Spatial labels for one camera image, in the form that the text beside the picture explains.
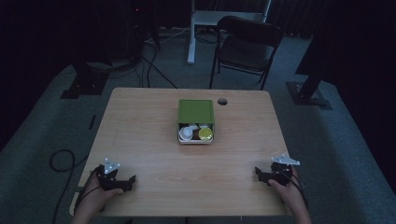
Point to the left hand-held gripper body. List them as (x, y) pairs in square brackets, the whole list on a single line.
[(109, 182)]

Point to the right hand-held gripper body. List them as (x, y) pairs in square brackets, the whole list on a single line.
[(280, 175)]

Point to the pile of coffee capsules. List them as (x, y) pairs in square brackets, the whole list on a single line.
[(186, 133)]

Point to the person's right hand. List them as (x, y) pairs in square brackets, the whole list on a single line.
[(291, 194)]

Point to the person's left hand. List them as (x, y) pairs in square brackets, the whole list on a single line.
[(95, 199)]

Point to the black tape strip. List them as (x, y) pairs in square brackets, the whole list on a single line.
[(92, 122)]

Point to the black stand with flat base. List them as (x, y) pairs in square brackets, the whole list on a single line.
[(308, 90), (84, 84)]

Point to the green drawer case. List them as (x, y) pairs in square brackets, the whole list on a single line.
[(195, 111)]

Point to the black folding chair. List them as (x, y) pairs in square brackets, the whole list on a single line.
[(246, 49)]

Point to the dark equipment tower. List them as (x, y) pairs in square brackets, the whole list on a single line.
[(135, 28)]

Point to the white desk frame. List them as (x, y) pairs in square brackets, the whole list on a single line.
[(192, 37)]

